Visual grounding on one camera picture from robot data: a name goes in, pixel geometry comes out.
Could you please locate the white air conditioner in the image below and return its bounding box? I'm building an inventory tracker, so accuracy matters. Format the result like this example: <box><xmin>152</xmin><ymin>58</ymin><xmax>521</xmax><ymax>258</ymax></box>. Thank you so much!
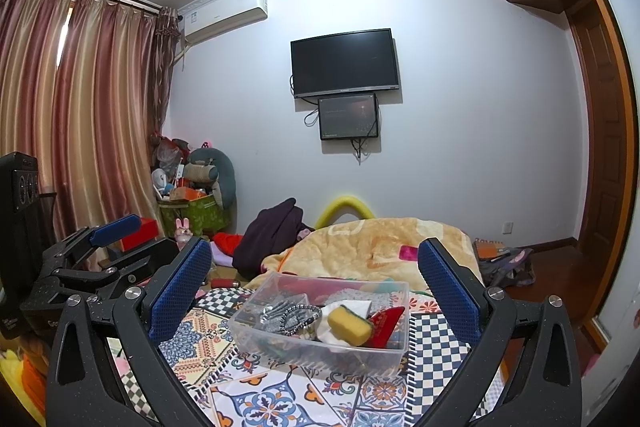
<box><xmin>177</xmin><ymin>0</ymin><xmax>268</xmax><ymax>45</ymax></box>

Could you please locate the black wall television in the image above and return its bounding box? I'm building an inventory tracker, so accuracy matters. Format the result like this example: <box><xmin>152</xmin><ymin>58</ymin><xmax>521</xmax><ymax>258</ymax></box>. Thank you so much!
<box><xmin>290</xmin><ymin>28</ymin><xmax>401</xmax><ymax>99</ymax></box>

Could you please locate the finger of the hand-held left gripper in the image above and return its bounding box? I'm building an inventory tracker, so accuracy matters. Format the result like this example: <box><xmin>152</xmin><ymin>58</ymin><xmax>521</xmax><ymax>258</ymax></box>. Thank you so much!
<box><xmin>50</xmin><ymin>237</ymin><xmax>181</xmax><ymax>300</ymax></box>
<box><xmin>42</xmin><ymin>213</ymin><xmax>142</xmax><ymax>268</ymax></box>

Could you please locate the striped pink curtain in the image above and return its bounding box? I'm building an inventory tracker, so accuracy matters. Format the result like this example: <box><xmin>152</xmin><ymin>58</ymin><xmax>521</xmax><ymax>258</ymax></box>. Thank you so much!
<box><xmin>0</xmin><ymin>0</ymin><xmax>181</xmax><ymax>258</ymax></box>

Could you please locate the orange plush blanket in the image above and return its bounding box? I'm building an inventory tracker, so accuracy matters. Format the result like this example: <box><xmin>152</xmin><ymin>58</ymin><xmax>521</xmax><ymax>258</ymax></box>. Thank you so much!
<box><xmin>260</xmin><ymin>217</ymin><xmax>483</xmax><ymax>303</ymax></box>

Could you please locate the yellow sponge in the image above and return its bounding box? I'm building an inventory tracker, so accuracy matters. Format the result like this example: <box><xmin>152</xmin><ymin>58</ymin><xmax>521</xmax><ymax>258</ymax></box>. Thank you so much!
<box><xmin>327</xmin><ymin>304</ymin><xmax>373</xmax><ymax>347</ymax></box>

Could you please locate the red plastic bag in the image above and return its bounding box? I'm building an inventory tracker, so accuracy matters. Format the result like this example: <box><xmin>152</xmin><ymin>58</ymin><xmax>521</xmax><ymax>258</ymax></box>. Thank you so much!
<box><xmin>152</xmin><ymin>134</ymin><xmax>188</xmax><ymax>168</ymax></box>

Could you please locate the black jacket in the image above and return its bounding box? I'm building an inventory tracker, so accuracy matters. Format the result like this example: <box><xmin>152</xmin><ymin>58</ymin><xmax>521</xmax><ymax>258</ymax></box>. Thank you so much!
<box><xmin>232</xmin><ymin>198</ymin><xmax>306</xmax><ymax>280</ymax></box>

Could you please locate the black monitor cable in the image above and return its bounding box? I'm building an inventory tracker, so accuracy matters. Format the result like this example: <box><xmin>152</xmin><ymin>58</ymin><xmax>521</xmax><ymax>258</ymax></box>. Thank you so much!
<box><xmin>350</xmin><ymin>137</ymin><xmax>371</xmax><ymax>165</ymax></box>

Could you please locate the yellow foam noodle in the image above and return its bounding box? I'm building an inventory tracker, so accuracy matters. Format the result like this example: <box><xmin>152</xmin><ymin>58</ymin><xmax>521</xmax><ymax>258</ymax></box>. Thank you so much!
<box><xmin>314</xmin><ymin>195</ymin><xmax>377</xmax><ymax>230</ymax></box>

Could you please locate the patterned tile print bedsheet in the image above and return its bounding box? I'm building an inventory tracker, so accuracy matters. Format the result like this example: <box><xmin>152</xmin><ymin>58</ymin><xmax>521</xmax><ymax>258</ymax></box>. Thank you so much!
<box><xmin>107</xmin><ymin>284</ymin><xmax>506</xmax><ymax>427</ymax></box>

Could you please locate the purple backpack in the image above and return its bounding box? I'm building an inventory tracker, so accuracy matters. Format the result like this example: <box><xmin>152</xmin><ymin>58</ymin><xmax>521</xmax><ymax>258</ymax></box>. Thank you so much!
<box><xmin>480</xmin><ymin>248</ymin><xmax>537</xmax><ymax>289</ymax></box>

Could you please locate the grey knitted cloth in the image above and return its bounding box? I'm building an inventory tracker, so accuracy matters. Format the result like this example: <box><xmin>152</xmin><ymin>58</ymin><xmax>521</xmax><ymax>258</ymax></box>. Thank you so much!
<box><xmin>260</xmin><ymin>299</ymin><xmax>323</xmax><ymax>335</ymax></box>

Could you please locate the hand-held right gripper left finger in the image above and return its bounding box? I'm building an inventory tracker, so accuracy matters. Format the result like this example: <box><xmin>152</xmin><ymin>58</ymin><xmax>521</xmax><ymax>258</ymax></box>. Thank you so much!
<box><xmin>46</xmin><ymin>237</ymin><xmax>221</xmax><ymax>427</ymax></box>

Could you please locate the green storage box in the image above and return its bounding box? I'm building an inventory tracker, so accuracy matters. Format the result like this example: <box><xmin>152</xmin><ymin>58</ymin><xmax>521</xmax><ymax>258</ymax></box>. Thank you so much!
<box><xmin>159</xmin><ymin>194</ymin><xmax>231</xmax><ymax>238</ymax></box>

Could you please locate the red cloth piece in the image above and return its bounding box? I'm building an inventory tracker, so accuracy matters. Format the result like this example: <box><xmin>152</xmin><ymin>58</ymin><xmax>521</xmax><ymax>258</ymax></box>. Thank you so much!
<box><xmin>367</xmin><ymin>307</ymin><xmax>406</xmax><ymax>349</ymax></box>

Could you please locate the red box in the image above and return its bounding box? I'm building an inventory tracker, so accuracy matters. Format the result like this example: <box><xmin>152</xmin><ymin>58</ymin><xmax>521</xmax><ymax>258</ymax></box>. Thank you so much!
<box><xmin>122</xmin><ymin>217</ymin><xmax>161</xmax><ymax>253</ymax></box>

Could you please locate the orange yellow cloth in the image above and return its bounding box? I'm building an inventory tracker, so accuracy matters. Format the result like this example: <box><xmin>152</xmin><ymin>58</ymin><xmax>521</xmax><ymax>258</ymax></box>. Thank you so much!
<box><xmin>0</xmin><ymin>337</ymin><xmax>48</xmax><ymax>408</ymax></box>

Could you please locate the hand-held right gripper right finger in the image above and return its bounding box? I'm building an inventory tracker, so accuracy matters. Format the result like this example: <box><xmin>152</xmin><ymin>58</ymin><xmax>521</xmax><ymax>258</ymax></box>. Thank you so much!
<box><xmin>417</xmin><ymin>237</ymin><xmax>583</xmax><ymax>427</ymax></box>

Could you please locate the small black wall monitor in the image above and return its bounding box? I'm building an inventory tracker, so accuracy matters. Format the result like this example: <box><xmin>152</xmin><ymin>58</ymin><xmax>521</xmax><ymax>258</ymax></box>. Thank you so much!
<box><xmin>318</xmin><ymin>92</ymin><xmax>379</xmax><ymax>141</ymax></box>

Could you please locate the white cloth pouch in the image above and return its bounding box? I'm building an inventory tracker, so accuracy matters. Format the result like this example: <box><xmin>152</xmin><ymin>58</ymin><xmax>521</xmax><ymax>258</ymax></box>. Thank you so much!
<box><xmin>315</xmin><ymin>299</ymin><xmax>375</xmax><ymax>352</ymax></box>

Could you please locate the orange spiral notebook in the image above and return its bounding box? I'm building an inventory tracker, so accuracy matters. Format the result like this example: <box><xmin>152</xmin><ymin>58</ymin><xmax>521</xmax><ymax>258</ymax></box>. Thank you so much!
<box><xmin>472</xmin><ymin>237</ymin><xmax>508</xmax><ymax>258</ymax></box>

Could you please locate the brown wooden door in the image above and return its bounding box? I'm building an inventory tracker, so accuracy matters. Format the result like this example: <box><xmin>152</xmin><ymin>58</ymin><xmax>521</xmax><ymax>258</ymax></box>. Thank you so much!
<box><xmin>562</xmin><ymin>0</ymin><xmax>632</xmax><ymax>328</ymax></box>

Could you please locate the clear plastic box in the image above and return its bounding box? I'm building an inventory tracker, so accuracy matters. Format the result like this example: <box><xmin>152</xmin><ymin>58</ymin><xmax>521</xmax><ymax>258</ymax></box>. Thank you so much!
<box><xmin>228</xmin><ymin>271</ymin><xmax>412</xmax><ymax>369</ymax></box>

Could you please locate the grey green plush pillow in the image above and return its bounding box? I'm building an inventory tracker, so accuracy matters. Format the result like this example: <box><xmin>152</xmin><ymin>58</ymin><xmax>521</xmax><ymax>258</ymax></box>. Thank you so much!
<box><xmin>182</xmin><ymin>147</ymin><xmax>237</xmax><ymax>210</ymax></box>

